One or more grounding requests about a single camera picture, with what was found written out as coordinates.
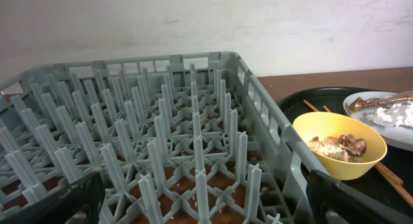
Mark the grey plastic dishwasher rack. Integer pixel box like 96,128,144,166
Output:
1,52,321,223

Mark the wooden chopstick right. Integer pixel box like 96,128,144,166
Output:
314,112,403,185

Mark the wooden chopstick left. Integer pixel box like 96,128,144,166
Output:
303,99,413,208

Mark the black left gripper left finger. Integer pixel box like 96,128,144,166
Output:
1,172,105,224

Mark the round black serving tray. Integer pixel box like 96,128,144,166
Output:
278,87,412,217

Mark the wooden chopstick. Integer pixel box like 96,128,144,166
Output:
303,99,413,208
314,112,403,185

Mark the light grey plate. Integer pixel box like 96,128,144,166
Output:
343,91,412,151

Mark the white tissue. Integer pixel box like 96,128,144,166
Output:
366,101,412,127

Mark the yellow plastic bowl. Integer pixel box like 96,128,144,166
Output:
292,111,388,181

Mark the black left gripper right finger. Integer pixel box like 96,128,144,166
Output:
306,170,397,223

